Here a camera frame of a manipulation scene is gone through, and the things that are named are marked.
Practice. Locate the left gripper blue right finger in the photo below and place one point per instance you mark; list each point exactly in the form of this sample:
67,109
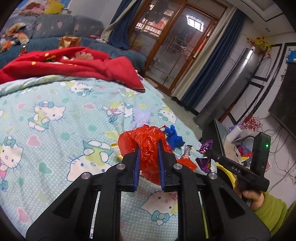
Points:
162,177

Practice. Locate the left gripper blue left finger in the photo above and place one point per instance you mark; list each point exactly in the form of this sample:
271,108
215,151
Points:
136,169

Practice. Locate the blue rubber glove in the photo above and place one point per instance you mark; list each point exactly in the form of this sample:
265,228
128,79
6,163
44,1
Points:
172,138

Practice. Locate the red plastic bag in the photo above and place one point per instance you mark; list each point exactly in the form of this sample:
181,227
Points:
146,138

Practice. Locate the purple candy wrapper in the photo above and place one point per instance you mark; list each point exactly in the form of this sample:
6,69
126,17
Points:
204,162

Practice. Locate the green right sleeve forearm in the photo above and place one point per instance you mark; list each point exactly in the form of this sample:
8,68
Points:
273,212

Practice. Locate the right hand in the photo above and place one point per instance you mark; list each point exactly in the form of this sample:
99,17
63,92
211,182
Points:
257,197

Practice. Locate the small red wrapper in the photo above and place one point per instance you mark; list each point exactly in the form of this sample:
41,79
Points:
185,159

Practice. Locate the white paper roll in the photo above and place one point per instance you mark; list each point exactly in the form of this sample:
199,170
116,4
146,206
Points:
233,134

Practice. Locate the white crumpled tissue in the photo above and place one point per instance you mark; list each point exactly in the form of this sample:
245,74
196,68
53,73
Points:
140,118

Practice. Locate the blue right curtain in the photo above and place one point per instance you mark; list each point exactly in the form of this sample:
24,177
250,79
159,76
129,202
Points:
215,62

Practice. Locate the blue curtain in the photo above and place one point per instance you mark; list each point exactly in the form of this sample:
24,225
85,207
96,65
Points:
121,22
215,62

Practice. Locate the black television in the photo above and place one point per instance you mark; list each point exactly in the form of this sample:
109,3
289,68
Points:
283,108

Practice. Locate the hello kitty blue quilt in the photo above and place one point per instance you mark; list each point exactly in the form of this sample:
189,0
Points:
54,128

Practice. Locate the silver tower air conditioner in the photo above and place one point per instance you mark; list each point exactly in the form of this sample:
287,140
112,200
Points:
230,89

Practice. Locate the wooden glass sliding door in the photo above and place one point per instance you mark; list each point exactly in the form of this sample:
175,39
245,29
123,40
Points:
170,34

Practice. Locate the red blanket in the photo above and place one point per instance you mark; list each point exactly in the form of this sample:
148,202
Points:
74,61

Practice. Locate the yellow flower decoration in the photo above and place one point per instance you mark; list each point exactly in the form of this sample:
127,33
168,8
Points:
261,44

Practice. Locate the blue left curtain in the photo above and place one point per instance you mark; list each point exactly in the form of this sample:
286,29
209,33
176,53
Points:
121,22

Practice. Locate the grey blue sofa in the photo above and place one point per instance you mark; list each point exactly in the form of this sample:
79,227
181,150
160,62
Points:
45,32

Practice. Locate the pile of clothes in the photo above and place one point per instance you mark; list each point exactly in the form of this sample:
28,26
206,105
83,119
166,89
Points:
14,35

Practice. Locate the yellow pillow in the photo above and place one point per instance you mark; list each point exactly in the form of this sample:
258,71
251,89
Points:
53,7

